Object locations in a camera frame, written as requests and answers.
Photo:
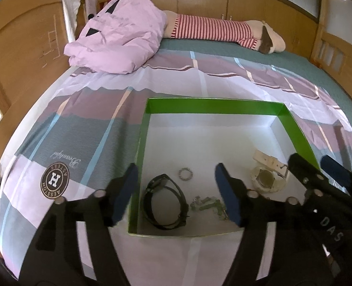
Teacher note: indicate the wooden wardrobe door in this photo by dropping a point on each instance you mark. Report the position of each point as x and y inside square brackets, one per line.
[21, 53]

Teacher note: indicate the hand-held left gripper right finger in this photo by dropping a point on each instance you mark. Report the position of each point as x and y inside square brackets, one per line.
[228, 196]

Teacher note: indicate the green cardboard box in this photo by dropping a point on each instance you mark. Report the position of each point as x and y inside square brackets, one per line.
[211, 105]

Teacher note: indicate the white wrist watch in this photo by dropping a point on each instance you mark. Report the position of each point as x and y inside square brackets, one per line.
[265, 181]

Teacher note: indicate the black wrist watch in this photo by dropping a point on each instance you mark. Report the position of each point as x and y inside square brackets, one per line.
[161, 180]

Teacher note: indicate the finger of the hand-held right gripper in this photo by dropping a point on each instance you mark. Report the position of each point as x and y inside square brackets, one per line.
[332, 168]
[301, 166]

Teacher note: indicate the patchwork printed bed cover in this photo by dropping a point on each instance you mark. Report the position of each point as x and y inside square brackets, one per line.
[89, 110]

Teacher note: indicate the wooden slatted bed rail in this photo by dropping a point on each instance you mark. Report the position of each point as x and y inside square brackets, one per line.
[327, 50]

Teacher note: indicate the teal bed sheet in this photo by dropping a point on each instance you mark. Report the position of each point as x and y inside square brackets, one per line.
[313, 71]

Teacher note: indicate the white hanging cloth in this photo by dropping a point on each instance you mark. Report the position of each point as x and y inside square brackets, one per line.
[71, 3]

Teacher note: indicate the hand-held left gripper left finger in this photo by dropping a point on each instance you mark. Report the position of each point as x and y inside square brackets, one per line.
[124, 193]

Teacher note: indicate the striped plush toy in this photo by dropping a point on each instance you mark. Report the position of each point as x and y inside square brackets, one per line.
[211, 28]

